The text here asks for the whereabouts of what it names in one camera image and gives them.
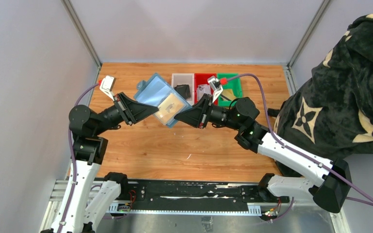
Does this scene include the white card in red bin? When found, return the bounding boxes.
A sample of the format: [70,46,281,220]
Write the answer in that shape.
[196,84,211,101]

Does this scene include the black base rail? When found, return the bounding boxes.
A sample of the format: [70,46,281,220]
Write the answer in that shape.
[114,179,290,215]

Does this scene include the white plastic bin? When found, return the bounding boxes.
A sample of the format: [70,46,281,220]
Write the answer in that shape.
[171,73,196,105]

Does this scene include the black wallet in white bin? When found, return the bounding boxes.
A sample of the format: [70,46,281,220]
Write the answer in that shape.
[174,84,191,100]

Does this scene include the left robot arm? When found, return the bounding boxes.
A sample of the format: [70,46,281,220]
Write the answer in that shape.
[44,93,158,233]

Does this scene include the gold credit card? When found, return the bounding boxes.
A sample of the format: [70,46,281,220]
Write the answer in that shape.
[154,93,184,125]

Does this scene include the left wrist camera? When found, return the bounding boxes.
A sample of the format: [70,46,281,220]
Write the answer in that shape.
[99,75,116,100]

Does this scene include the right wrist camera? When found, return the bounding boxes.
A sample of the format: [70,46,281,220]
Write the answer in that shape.
[207,76,223,103]

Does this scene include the black floral blanket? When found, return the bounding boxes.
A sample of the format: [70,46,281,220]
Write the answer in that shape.
[273,13,373,160]

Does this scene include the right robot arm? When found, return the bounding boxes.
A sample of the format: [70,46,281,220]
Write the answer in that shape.
[175,94,352,213]

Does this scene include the green plastic bin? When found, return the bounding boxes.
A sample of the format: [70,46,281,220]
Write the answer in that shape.
[218,78,243,107]

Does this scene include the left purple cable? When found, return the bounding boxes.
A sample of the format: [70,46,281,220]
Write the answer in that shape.
[54,79,105,233]

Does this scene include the red plastic bin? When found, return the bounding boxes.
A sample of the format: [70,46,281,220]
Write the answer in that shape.
[194,73,218,103]

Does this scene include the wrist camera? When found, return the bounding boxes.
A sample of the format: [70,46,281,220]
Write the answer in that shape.
[207,76,223,103]
[99,75,116,100]

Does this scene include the blue card holder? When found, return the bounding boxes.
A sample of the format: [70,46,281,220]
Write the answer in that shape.
[134,73,192,128]

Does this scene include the cards in green bin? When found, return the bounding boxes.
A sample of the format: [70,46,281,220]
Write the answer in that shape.
[220,89,237,101]

